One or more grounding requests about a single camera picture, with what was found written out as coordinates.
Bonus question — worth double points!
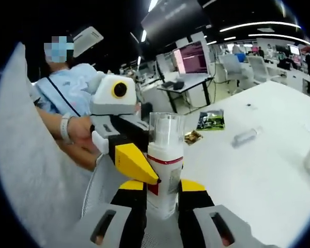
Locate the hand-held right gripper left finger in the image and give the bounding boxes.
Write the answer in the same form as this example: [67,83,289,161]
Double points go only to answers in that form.
[74,179,148,248]

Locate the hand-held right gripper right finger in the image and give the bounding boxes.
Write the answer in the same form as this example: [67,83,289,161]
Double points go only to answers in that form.
[177,178,260,248]

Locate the white skincare bottle clear cap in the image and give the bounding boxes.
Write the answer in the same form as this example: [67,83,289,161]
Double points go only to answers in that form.
[146,112,185,220]

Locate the small gold skincare sachet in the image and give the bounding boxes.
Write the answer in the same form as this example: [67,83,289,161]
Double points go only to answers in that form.
[183,130,204,146]

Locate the green black skincare sachet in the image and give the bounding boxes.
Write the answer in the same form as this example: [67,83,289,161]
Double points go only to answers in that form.
[196,110,226,132]

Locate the translucent white skincare tube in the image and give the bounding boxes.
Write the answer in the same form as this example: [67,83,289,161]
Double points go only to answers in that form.
[231,126,264,148]

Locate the person's left hand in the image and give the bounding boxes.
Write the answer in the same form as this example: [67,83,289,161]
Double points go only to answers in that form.
[66,116,104,172]

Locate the white wristband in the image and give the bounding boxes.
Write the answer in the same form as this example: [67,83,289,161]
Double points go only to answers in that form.
[59,113,75,145]

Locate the ceiling air conditioner unit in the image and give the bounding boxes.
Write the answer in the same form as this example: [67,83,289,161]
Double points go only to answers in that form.
[71,25,104,58]

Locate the purple screen monitor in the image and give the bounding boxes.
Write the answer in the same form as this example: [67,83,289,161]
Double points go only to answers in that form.
[172,40,210,76]

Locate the large black hanging screen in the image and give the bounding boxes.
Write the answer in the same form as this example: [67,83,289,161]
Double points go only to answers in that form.
[141,0,210,47]

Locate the operator in light blue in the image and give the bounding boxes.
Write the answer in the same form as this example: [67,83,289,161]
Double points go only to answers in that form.
[0,42,116,248]

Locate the white office chair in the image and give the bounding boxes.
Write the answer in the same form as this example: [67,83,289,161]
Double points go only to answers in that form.
[219,53,245,87]
[247,55,271,84]

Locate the straight ceiling light strip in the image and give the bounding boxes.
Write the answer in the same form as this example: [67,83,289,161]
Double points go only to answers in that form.
[247,33,310,47]
[219,21,302,34]

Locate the dark lanyard strap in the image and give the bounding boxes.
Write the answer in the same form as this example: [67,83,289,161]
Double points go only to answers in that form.
[46,76,81,117]

